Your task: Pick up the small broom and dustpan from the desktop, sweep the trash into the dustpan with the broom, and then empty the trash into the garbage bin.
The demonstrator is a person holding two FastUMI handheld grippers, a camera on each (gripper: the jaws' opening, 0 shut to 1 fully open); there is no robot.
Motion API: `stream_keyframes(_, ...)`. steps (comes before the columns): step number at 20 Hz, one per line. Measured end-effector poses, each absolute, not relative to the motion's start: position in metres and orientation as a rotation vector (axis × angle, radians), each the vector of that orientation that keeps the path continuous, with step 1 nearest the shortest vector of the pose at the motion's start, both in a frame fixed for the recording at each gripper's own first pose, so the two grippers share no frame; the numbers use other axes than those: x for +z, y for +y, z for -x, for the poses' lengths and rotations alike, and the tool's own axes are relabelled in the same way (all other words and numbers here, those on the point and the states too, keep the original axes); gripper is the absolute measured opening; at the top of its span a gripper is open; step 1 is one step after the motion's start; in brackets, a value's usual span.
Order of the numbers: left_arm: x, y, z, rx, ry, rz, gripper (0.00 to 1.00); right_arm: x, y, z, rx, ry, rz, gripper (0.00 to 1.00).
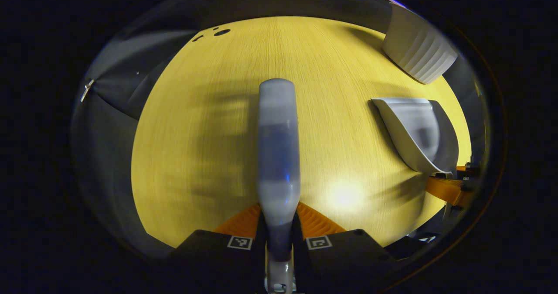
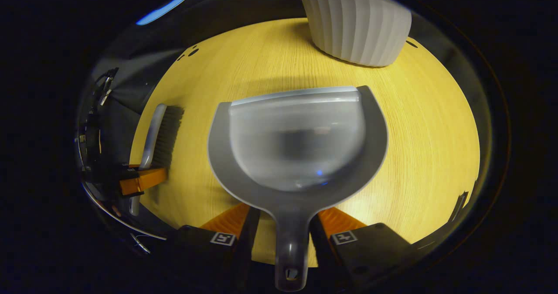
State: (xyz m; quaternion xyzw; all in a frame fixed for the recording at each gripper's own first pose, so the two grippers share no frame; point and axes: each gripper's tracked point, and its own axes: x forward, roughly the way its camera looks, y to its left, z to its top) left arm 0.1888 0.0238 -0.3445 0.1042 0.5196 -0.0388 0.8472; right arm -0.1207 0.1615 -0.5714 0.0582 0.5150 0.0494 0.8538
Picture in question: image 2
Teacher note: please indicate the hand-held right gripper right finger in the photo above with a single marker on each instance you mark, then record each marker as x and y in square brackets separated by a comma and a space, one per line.
[320, 241]

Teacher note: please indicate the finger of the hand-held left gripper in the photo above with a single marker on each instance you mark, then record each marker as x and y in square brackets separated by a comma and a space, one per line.
[144, 179]

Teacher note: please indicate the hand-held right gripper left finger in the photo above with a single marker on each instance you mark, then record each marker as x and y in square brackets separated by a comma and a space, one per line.
[246, 237]

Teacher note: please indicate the grey dustpan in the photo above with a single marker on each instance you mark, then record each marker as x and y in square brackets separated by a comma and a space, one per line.
[296, 154]

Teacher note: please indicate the white ribbed garbage bin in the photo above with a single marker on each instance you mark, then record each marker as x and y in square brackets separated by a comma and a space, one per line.
[357, 23]

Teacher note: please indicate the wooden desktop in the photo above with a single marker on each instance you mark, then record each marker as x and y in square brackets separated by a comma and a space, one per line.
[427, 132]

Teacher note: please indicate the dark desk edge bracket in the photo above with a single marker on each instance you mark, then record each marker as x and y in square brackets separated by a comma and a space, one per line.
[458, 206]

